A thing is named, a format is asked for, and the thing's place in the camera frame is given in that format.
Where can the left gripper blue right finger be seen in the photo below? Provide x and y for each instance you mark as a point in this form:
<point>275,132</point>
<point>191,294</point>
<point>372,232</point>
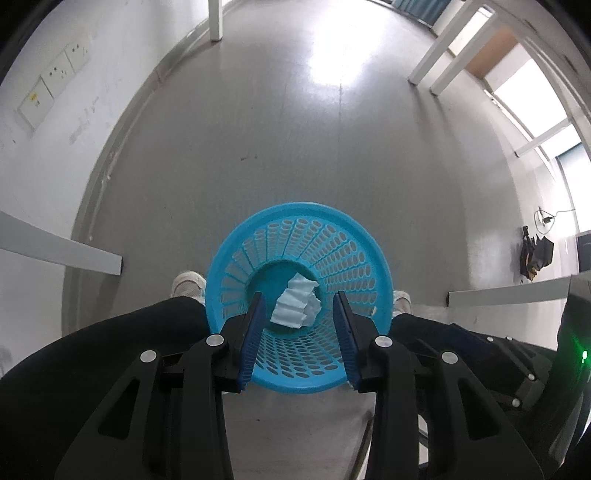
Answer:
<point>344,321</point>

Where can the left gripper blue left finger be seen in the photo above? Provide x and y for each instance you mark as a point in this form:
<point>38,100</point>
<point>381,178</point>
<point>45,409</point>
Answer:
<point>250,333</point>

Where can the white paper towel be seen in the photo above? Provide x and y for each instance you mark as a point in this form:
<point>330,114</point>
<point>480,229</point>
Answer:
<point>298,306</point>

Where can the blue plastic trash basket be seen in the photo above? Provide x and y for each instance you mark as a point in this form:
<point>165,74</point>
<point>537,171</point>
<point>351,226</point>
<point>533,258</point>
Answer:
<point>298,255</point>

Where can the white shoe right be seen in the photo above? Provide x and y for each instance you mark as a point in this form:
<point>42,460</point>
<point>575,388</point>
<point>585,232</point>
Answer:
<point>402,303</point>

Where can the white shoe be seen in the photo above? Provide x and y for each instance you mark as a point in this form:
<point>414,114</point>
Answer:
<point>189,284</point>
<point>402,303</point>

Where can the white shoe left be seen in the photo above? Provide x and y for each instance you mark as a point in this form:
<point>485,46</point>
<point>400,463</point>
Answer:
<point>189,284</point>

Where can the black bag on floor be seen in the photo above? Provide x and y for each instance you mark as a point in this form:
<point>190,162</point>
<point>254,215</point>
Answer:
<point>536,254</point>

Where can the white wall socket panel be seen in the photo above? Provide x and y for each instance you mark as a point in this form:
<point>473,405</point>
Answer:
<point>53,80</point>

